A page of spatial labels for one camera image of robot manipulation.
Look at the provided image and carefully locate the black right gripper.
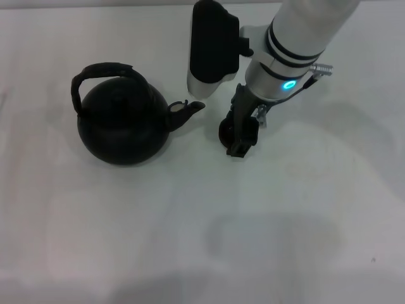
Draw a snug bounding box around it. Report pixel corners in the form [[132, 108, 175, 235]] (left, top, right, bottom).
[[226, 82, 270, 159]]

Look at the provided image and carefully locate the small dark teacup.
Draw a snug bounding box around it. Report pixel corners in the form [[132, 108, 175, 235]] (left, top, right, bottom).
[[218, 117, 237, 150]]

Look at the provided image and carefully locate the black round teapot with handle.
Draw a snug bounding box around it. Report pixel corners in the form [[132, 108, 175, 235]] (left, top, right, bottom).
[[71, 62, 206, 166]]

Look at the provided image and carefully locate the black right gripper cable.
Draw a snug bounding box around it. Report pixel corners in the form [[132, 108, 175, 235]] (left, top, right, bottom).
[[252, 63, 334, 128]]

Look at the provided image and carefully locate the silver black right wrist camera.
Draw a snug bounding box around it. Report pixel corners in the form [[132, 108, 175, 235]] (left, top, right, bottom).
[[186, 0, 254, 98]]

